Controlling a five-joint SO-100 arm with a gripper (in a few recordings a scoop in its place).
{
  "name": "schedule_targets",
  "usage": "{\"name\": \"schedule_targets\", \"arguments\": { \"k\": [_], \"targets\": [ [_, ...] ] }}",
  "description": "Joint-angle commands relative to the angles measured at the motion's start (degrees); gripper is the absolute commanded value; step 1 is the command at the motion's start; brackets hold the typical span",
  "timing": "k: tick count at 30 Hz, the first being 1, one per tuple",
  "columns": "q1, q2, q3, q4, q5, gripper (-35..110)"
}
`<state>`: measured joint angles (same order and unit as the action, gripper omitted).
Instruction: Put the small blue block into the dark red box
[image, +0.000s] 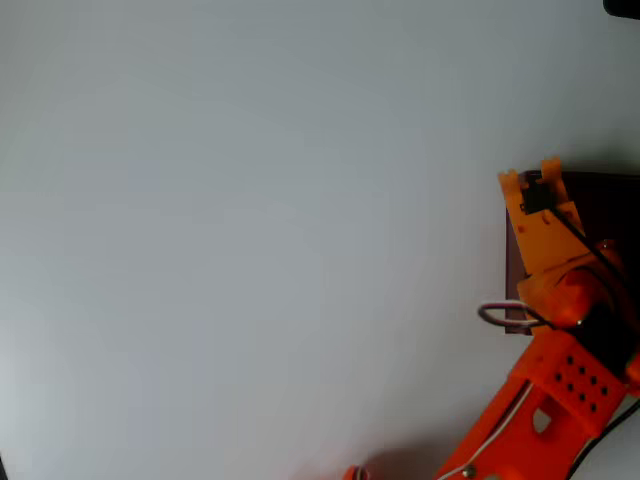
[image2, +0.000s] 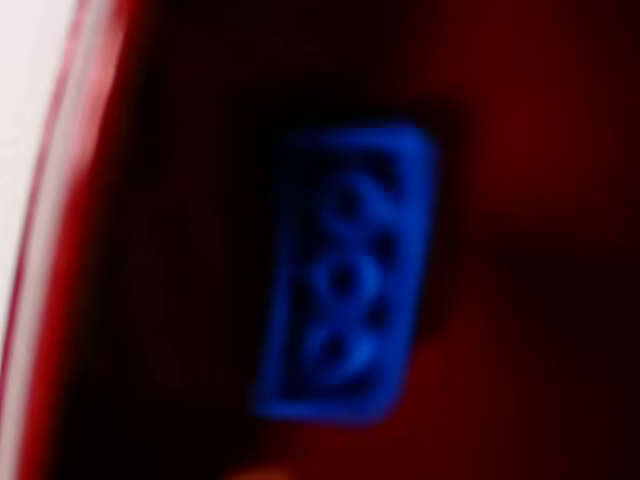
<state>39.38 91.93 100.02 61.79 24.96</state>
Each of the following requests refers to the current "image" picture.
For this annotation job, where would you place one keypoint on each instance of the black object at image corner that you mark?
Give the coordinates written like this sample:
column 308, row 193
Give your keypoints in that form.
column 624, row 7

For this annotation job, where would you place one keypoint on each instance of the orange gripper with servo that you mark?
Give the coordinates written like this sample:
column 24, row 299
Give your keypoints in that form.
column 541, row 231

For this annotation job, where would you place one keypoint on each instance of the orange robot base part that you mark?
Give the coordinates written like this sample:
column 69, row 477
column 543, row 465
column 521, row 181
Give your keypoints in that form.
column 356, row 473

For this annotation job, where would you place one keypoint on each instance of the dark red box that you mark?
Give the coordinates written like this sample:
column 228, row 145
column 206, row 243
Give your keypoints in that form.
column 600, row 210

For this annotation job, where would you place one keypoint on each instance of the red-orange robot arm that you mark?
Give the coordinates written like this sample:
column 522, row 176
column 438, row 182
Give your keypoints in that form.
column 550, row 395

